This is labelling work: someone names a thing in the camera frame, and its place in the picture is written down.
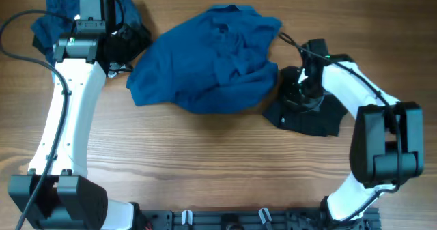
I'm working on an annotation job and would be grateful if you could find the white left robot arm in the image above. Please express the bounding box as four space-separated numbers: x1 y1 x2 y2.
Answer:
8 29 141 229

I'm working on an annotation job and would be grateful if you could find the blue polo shirt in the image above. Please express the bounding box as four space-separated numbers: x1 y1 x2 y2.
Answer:
126 5 282 114

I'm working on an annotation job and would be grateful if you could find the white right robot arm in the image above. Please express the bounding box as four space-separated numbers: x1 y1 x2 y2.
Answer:
265 55 424 226

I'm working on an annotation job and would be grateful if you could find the dark blue folded garment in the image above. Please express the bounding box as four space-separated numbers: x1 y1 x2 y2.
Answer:
31 0 152 65

